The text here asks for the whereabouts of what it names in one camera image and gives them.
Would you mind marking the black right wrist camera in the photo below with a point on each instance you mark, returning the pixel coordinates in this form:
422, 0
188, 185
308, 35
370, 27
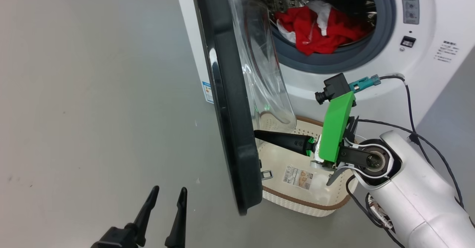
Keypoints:
334, 86

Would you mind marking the paper product label sticker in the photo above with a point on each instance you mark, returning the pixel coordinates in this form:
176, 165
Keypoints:
297, 177

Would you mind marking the red shorts with white stripe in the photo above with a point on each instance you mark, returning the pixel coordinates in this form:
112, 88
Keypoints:
343, 30

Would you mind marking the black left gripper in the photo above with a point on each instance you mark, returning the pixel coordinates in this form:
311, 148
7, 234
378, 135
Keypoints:
115, 238

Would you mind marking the cream plastic basket, brown rim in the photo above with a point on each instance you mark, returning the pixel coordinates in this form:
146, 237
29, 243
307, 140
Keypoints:
282, 162

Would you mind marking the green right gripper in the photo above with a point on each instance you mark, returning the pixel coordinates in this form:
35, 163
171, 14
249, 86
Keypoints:
334, 129

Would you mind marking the blue energy label sticker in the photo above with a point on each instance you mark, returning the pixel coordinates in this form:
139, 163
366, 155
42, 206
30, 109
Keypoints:
207, 92

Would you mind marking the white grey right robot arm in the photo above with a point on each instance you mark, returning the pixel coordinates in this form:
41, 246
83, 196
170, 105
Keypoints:
415, 188

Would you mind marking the red and white zip jacket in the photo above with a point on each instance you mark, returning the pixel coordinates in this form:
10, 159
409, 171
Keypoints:
300, 32

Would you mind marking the dark washing machine glass door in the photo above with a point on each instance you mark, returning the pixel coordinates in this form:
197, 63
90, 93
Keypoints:
226, 92

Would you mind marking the white front-load washing machine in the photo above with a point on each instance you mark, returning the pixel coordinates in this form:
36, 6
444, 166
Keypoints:
334, 81

